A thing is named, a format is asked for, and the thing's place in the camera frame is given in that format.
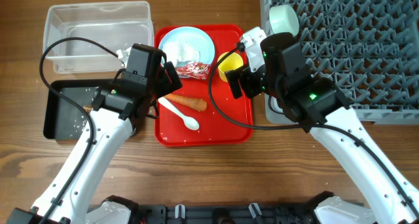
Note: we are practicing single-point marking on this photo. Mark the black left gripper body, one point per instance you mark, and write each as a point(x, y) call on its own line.
point(164, 85)

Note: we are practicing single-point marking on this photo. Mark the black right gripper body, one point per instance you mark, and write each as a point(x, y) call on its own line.
point(251, 83)

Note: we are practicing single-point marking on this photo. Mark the yellow plastic cup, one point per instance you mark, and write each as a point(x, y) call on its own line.
point(234, 61)

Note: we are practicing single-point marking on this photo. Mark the mint green bowl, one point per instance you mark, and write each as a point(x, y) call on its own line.
point(283, 19)

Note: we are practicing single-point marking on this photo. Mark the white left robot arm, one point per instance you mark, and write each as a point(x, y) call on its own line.
point(68, 197)

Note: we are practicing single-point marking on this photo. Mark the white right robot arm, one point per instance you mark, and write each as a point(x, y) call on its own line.
point(277, 67)

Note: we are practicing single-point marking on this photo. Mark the black waste tray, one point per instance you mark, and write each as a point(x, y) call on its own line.
point(62, 119)

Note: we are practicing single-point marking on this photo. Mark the grey dishwasher rack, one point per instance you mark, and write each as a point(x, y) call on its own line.
point(369, 48)

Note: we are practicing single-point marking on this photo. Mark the red snack wrapper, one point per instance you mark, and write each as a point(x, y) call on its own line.
point(195, 70)

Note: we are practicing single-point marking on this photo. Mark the white crumpled napkin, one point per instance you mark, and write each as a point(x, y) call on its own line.
point(179, 53)

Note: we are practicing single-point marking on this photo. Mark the light blue plate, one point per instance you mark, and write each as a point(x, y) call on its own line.
point(196, 37)

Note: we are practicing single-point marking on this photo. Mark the orange carrot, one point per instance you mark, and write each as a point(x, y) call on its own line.
point(193, 103)

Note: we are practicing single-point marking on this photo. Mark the white plastic spoon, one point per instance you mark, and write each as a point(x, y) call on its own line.
point(189, 122)

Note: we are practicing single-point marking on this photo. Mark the red plastic tray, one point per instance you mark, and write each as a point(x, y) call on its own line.
point(214, 129)

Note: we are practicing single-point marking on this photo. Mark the brown food scrap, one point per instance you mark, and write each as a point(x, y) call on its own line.
point(87, 108)

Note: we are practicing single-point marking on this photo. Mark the clear plastic bin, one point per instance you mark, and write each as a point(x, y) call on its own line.
point(115, 25)

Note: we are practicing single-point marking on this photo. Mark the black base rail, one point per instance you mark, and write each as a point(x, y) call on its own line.
point(252, 213)

